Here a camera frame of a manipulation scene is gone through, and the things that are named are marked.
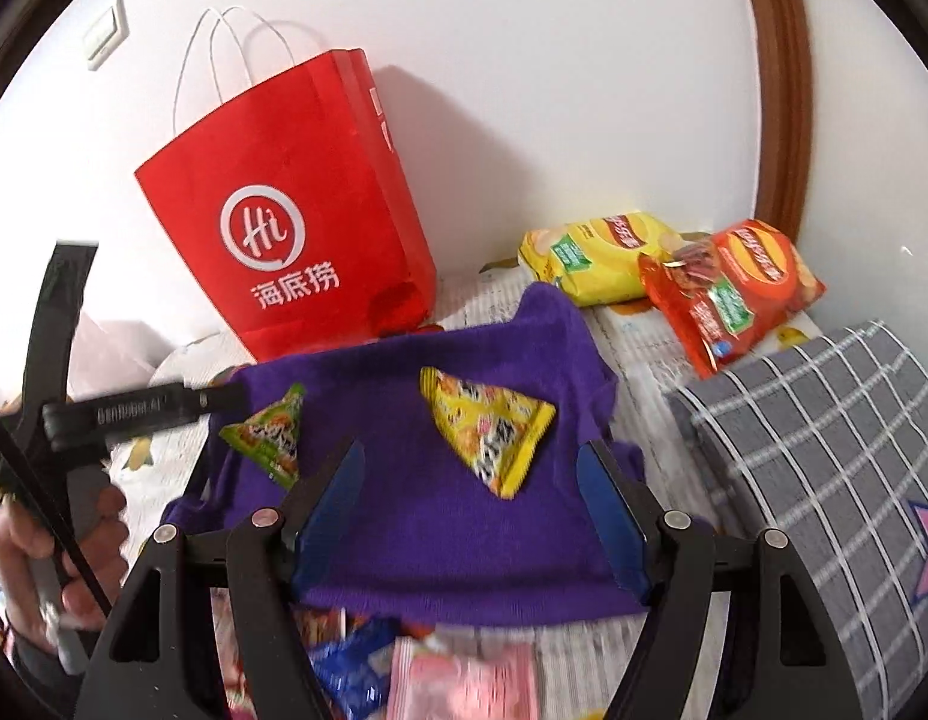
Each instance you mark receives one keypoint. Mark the orange chips bag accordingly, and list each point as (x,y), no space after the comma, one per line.
(734,300)

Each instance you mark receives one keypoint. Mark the pink snack packet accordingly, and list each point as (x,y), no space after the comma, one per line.
(464,682)

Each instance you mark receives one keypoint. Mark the red paper bag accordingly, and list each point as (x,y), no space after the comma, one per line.
(321,127)

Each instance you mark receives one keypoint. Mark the blue snack packet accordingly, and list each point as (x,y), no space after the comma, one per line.
(351,667)

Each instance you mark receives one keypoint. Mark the red snack packet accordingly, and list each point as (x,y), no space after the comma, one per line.
(321,626)

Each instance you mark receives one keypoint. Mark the white wall switch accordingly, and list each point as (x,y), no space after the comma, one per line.
(104,34)

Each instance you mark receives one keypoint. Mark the yellow chips bag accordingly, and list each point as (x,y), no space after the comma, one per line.
(591,262)

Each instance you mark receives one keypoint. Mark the person's left hand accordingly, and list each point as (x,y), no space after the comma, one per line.
(21,540)

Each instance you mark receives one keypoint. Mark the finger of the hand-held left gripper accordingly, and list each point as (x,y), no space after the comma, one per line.
(134,414)
(68,292)

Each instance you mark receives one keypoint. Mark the grey checked pillow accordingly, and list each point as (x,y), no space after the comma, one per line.
(831,465)

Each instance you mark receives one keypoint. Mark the brown wooden door frame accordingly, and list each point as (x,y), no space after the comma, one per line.
(778,90)

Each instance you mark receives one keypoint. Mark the purple towel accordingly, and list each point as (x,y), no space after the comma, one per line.
(434,532)

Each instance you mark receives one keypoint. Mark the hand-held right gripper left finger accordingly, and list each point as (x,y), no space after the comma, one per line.
(332,510)

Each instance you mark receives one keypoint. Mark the green triangular snack packet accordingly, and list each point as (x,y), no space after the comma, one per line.
(272,435)

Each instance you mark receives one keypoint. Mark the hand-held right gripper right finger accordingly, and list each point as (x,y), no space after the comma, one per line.
(610,517)

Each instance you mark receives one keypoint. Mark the yellow triangular snack packet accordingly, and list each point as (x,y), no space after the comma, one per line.
(486,420)

